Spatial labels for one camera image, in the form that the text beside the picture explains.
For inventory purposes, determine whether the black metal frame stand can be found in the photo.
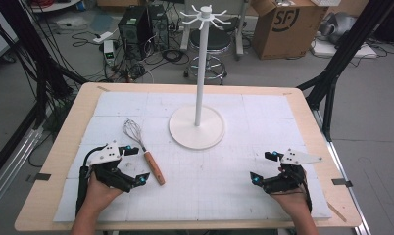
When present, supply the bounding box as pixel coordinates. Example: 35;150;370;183
0;0;89;131
296;0;394;143

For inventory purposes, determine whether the person's left hand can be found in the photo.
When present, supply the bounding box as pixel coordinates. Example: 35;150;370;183
84;170;124;210

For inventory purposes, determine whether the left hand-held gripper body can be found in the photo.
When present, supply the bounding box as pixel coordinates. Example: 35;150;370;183
82;140;136;194

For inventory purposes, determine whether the bench power supply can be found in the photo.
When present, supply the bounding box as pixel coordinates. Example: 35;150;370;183
103;39;118;67

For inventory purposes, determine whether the person's right hand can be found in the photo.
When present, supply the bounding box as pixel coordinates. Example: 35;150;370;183
270;167;312;212

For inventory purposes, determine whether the wire whisk with wooden handle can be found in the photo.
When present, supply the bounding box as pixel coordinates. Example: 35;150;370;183
122;118;167;187

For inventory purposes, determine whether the white hook stand rack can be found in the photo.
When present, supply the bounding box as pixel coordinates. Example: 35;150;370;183
168;4;232;152

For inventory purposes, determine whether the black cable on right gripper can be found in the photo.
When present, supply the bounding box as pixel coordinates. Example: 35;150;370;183
301;167;314;213

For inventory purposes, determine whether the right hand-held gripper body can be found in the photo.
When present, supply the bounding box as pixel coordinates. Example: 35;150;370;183
261;148;324;196

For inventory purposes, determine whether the coiled black floor cable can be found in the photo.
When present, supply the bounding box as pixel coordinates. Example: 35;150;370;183
160;48;190;67

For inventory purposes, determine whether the large black computer tower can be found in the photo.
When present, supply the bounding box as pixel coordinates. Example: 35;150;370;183
117;6;154;62

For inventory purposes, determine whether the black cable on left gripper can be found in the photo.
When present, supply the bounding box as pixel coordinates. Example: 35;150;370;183
74;145;107;217

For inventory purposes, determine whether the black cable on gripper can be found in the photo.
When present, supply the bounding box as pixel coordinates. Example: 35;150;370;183
301;167;314;213
74;145;107;217

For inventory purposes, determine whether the slim black computer tower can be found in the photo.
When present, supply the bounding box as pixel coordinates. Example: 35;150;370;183
147;3;171;52

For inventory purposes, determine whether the black tape strip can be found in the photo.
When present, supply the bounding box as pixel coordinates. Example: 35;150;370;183
331;178;354;188
25;172;52;184

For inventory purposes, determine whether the silver aluminium rail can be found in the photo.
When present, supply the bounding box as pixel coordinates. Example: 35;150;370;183
0;125;46;214
312;109;371;235

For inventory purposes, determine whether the white power strip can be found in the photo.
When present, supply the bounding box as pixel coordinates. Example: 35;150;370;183
92;30;115;45

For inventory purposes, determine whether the grey bag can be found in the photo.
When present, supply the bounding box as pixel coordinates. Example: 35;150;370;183
318;11;359;46

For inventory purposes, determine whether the black round stool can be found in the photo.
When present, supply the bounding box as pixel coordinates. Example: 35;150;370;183
183;27;232;86

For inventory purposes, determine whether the brown cardboard box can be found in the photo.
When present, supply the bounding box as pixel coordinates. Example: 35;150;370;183
249;0;330;61

